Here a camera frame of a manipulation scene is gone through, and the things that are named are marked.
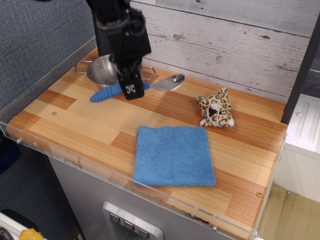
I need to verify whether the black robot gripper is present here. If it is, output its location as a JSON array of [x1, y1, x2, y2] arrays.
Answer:
[[105, 9, 152, 100]]

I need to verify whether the blue handled metal spoon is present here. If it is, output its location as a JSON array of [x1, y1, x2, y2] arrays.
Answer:
[[90, 74, 185, 102]]

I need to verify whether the leopard print plush toy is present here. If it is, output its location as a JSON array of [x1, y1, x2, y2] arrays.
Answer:
[[196, 87, 235, 128]]

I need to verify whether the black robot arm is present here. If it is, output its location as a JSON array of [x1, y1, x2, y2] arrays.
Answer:
[[87, 0, 152, 100]]

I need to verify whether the blue folded cloth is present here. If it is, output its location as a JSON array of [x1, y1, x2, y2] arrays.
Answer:
[[133, 126, 216, 187]]

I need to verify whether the stainless steel bowl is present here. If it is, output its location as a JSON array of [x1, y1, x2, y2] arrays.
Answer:
[[74, 54, 157, 87]]

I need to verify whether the clear acrylic table guard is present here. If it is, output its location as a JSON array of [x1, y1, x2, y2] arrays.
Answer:
[[0, 39, 287, 240]]

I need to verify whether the dark blue object left edge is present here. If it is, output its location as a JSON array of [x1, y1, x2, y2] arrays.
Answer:
[[0, 131, 21, 174]]

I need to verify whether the silver cabinet control panel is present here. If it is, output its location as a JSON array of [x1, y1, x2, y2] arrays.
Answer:
[[102, 201, 164, 240]]

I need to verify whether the yellow object bottom left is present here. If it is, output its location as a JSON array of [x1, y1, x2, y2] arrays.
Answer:
[[18, 228, 45, 240]]

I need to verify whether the white side cabinet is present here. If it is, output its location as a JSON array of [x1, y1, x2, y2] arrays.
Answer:
[[273, 94, 320, 202]]

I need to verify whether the black vertical post right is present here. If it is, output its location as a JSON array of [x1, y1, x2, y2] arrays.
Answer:
[[280, 15, 320, 125]]

